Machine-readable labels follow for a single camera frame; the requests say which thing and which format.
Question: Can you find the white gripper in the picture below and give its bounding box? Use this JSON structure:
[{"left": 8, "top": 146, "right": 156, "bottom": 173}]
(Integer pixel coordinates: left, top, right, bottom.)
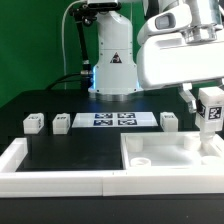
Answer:
[{"left": 137, "top": 31, "right": 224, "bottom": 114}]

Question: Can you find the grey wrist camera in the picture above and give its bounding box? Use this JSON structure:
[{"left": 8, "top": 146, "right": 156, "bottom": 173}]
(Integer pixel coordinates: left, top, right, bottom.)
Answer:
[{"left": 137, "top": 4, "right": 192, "bottom": 45}]

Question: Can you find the white cable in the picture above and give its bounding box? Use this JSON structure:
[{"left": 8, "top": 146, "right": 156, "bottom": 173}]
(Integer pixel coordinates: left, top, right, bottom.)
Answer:
[{"left": 61, "top": 0, "right": 87, "bottom": 90}]

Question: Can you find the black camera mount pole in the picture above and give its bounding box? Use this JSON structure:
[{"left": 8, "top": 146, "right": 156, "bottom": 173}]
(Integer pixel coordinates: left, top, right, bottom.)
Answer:
[{"left": 69, "top": 3, "right": 98, "bottom": 80}]

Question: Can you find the white U-shaped obstacle fence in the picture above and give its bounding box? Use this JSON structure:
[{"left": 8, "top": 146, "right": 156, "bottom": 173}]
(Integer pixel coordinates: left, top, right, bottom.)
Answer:
[{"left": 0, "top": 138, "right": 224, "bottom": 197}]

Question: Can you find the black cable bundle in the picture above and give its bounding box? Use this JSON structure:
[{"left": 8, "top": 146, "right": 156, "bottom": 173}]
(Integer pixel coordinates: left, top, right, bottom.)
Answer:
[{"left": 45, "top": 73, "right": 91, "bottom": 92}]

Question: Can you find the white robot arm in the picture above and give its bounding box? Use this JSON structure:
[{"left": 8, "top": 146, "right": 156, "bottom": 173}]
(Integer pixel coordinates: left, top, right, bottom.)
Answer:
[{"left": 87, "top": 0, "right": 224, "bottom": 113}]

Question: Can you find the white square table top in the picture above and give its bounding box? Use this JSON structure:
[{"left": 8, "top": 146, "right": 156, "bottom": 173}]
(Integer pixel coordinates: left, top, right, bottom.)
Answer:
[{"left": 121, "top": 132, "right": 224, "bottom": 170}]

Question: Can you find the white tag sheet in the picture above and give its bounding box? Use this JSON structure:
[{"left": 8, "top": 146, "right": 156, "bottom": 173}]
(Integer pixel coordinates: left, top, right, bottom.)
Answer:
[{"left": 72, "top": 112, "right": 157, "bottom": 128}]

